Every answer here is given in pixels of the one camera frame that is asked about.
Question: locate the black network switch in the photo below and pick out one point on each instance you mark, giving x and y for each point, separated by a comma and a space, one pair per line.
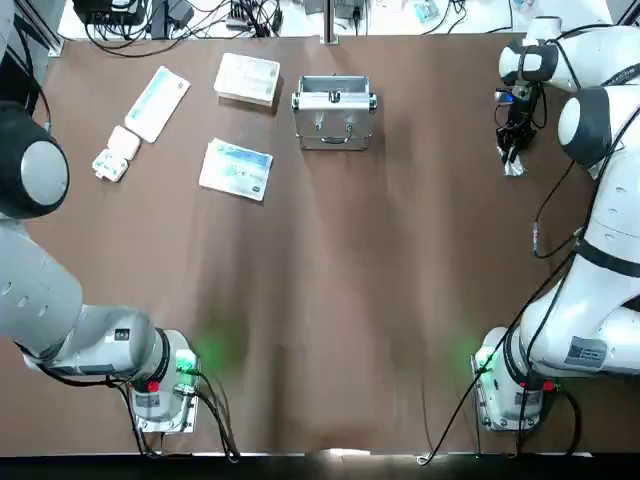
107, 12

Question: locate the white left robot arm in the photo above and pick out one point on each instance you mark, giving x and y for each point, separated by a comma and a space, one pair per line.
40, 300

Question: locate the dark usb hub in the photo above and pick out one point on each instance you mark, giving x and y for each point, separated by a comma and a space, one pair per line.
237, 21

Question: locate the teal printed packet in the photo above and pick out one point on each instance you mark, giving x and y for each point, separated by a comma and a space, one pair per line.
429, 11

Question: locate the aluminium frame post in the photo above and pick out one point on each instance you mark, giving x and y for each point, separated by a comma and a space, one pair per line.
330, 22
30, 20

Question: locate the wide blue-white flat packet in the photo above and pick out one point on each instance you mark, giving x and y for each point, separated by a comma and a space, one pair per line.
235, 170

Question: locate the clear bag white bandage roll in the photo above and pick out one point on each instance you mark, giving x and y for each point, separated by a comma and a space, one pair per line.
515, 169

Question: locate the white partition tray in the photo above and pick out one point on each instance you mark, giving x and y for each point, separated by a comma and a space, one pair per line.
247, 80

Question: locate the black plug adapter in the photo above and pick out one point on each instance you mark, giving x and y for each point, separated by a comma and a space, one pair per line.
180, 11

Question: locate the aluminium first-aid case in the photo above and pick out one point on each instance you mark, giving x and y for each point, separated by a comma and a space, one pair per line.
335, 125

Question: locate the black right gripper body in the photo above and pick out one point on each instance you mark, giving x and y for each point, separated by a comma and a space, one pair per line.
525, 112

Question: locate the long blue-white flat packet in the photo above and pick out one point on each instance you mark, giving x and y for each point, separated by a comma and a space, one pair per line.
157, 102

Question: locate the open white plastic pill box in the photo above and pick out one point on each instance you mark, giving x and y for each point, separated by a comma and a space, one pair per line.
117, 155

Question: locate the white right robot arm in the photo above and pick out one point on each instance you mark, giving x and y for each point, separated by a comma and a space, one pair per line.
565, 345

